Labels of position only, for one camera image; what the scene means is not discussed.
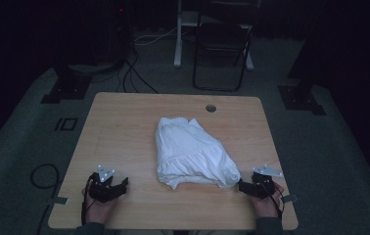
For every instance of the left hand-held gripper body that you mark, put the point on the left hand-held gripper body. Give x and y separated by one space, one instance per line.
101 191

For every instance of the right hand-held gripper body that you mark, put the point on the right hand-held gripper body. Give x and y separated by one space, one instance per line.
264 187

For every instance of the white tiered skirt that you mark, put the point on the white tiered skirt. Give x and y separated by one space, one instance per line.
191 153

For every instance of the person's right hand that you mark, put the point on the person's right hand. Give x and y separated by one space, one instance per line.
268 206

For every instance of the person's left hand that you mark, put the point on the person's left hand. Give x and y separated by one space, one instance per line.
100 210

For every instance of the grey tape strip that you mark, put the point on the grey tape strip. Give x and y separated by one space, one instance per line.
58 200
289 198

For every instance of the black stand base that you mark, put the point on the black stand base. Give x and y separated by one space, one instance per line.
299 98
67 89

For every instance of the white metal desk leg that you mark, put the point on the white metal desk leg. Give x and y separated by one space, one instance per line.
177 36
249 58

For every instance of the black folding chair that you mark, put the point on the black folding chair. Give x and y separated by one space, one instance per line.
220 39

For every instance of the dark equipment with red light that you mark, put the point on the dark equipment with red light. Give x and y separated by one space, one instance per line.
108 32

